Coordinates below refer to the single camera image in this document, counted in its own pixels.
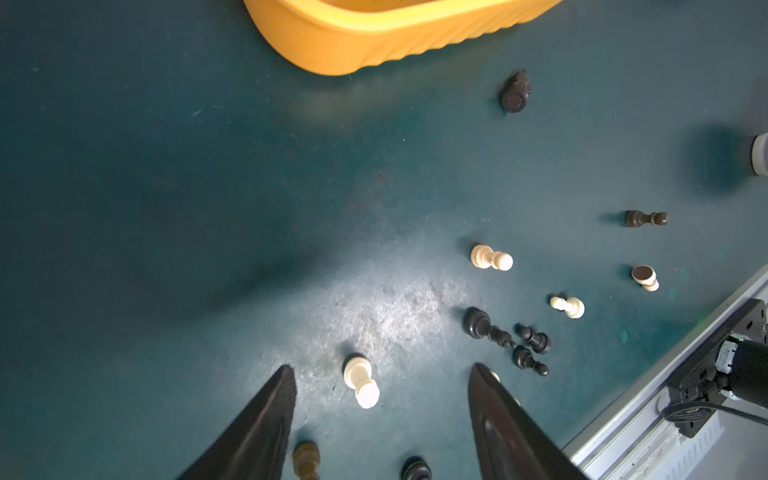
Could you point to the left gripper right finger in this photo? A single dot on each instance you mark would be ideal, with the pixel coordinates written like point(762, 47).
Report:
point(509, 444)

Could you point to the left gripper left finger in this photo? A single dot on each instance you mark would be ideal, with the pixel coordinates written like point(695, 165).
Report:
point(254, 445)

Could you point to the brown pawn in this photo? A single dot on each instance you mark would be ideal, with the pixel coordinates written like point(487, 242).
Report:
point(636, 219)
point(306, 461)

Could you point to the black pawn pair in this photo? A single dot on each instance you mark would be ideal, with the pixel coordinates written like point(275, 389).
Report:
point(478, 325)

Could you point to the white rook chess piece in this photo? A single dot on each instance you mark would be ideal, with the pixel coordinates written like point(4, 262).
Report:
point(357, 375)

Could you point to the black knight chess piece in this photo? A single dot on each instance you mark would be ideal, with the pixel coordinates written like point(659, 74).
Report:
point(514, 96)

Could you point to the yellow plastic storage box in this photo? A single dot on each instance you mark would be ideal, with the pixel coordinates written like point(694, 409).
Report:
point(335, 38)

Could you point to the black pawn front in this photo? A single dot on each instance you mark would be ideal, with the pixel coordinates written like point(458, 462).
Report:
point(416, 468)

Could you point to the white knight piece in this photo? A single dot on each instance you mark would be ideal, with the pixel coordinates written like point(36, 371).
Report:
point(572, 307)

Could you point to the white lying piece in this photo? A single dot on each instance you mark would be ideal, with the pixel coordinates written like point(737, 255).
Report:
point(646, 277)

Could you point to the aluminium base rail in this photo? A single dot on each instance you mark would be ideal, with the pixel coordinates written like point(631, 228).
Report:
point(663, 426)

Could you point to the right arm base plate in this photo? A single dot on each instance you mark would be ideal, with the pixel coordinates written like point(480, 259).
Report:
point(731, 363)

